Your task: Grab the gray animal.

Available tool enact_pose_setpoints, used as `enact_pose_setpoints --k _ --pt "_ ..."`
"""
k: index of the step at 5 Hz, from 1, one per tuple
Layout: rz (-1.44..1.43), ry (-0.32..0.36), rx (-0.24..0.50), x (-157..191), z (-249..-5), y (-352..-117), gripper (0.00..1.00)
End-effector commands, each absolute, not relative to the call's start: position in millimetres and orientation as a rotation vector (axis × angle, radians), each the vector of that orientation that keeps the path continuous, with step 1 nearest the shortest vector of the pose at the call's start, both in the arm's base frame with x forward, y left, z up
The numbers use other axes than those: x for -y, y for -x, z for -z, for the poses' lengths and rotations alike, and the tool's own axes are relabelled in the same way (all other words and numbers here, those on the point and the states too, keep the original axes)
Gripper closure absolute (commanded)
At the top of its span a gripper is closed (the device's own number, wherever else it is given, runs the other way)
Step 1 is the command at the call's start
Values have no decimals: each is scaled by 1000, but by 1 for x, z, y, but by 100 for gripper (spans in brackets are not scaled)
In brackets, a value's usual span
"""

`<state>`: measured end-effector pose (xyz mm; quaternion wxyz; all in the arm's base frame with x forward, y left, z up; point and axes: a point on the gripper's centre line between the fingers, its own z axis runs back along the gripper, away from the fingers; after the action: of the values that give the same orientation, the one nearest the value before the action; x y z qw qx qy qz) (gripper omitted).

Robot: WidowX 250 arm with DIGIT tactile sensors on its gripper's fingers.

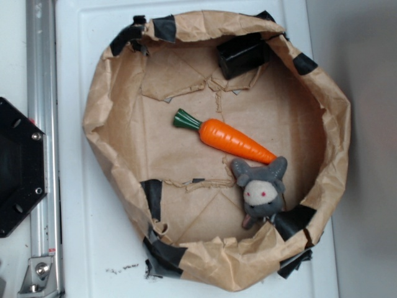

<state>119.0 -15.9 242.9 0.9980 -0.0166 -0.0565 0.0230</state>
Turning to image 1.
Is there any aluminum extrusion rail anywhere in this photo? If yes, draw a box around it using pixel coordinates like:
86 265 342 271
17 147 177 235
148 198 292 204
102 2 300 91
26 1 65 297

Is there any orange plastic toy carrot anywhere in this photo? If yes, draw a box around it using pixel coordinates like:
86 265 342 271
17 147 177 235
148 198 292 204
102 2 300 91
173 109 277 164

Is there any black rectangular block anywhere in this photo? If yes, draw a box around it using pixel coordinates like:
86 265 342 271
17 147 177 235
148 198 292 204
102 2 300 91
216 33 271 79

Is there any gray plush animal toy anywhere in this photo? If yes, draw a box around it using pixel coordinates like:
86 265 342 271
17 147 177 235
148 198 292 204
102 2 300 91
231 156 288 230

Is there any metal corner bracket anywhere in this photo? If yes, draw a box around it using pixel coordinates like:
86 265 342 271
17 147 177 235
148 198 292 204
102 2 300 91
17 256 60 297

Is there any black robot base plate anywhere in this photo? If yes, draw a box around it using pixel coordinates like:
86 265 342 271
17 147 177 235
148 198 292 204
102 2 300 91
0 97 47 238

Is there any brown paper bag bin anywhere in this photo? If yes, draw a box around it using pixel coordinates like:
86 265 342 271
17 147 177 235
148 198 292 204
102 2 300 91
83 11 350 292

